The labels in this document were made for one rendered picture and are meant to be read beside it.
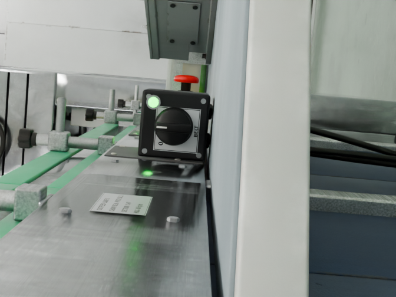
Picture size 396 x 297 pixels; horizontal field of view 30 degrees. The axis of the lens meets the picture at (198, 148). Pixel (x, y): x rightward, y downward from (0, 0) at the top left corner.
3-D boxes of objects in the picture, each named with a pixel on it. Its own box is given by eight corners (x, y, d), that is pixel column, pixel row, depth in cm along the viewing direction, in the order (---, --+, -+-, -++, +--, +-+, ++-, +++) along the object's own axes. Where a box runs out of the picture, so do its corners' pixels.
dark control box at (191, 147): (207, 155, 95) (142, 149, 95) (213, 93, 94) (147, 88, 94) (208, 162, 87) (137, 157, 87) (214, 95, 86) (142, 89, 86)
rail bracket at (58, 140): (116, 154, 104) (22, 145, 104) (121, 102, 103) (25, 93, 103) (114, 157, 100) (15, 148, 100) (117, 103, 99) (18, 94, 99)
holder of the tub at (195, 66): (200, 155, 182) (168, 152, 182) (210, 43, 180) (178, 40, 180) (200, 163, 165) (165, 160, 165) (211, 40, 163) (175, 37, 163)
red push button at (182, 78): (172, 95, 120) (174, 73, 120) (197, 96, 120) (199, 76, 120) (172, 95, 116) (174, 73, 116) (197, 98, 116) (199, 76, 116)
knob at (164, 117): (191, 147, 87) (191, 149, 83) (152, 143, 87) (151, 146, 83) (194, 108, 86) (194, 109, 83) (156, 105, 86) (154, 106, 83)
